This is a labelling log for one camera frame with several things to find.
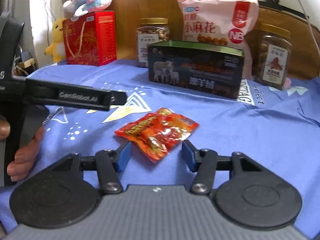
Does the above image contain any red orange snack packet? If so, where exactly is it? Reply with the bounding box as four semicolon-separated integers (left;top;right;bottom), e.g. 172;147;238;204
114;107;199;163

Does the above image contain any blue printed cloth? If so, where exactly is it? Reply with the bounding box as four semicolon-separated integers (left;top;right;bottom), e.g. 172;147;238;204
0;59;320;239

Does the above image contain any yellow plush toy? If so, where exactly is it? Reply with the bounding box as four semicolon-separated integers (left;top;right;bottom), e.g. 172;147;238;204
44;18;66;63

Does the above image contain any red gift box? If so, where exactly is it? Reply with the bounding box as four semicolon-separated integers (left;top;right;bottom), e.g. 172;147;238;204
63;10;117;67

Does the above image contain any dark rectangular tin box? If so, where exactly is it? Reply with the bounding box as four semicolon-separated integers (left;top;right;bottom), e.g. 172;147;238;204
148;41;245;99

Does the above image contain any nut jar gold lid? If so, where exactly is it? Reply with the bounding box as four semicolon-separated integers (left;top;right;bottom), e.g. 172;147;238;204
136;17;170;67

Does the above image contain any pecan jar gold lid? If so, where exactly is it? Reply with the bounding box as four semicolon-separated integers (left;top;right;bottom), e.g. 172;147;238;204
255;23;292;90

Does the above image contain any brown wooden headboard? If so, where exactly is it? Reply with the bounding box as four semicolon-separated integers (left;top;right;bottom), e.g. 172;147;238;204
109;0;319;80

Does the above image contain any pink twisted-dough snack bag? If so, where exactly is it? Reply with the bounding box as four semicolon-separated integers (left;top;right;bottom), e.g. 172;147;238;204
177;0;259;79

